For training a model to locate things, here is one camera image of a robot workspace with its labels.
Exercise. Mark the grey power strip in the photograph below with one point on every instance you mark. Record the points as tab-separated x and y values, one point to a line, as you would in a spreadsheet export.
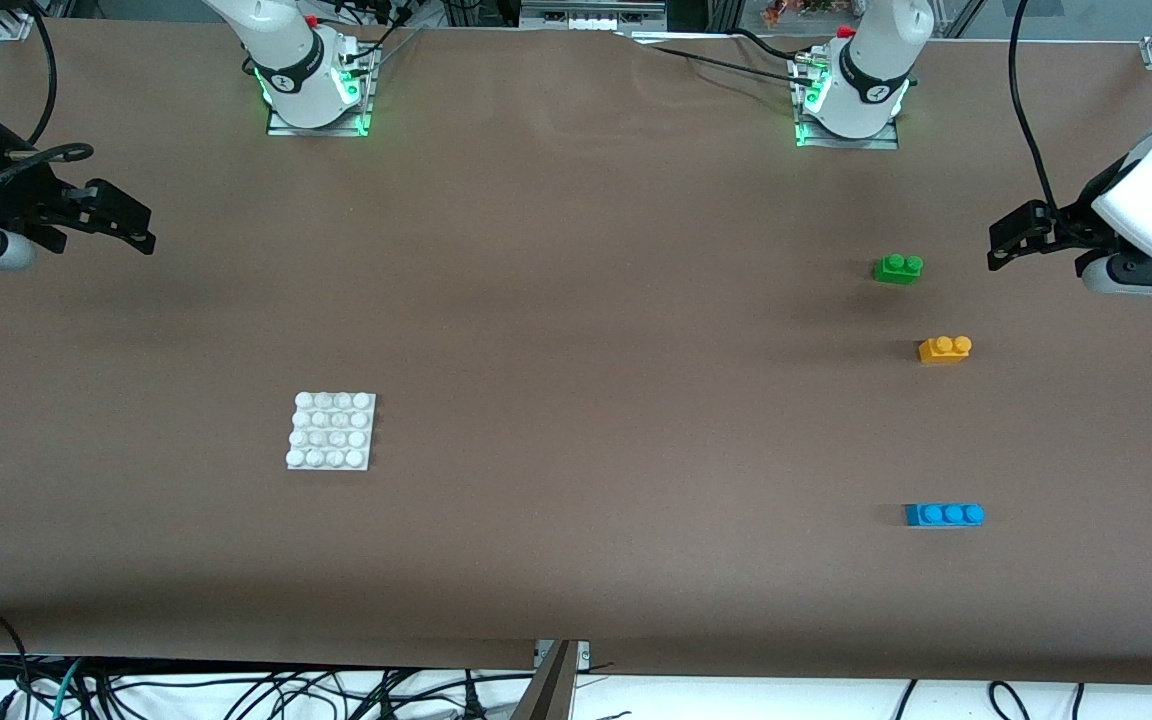
586	15

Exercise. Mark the blue three-stud block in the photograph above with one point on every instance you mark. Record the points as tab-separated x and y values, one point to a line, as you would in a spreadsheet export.
944	515

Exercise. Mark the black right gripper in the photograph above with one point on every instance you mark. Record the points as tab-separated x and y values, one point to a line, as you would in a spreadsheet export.
8	196

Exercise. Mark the yellow two-stud block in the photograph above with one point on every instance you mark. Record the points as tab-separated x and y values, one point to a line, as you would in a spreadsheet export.
944	350

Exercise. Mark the white studded base plate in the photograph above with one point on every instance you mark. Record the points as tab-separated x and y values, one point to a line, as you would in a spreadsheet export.
331	430

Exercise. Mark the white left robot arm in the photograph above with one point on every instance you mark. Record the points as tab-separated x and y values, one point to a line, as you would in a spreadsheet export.
866	60

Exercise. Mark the metal table edge bracket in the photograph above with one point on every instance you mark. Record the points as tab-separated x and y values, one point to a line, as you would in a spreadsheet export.
556	690

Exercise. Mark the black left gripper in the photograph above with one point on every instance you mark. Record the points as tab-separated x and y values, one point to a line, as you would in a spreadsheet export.
1082	215

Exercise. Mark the green two-stud block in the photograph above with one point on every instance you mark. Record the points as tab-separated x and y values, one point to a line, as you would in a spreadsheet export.
898	269

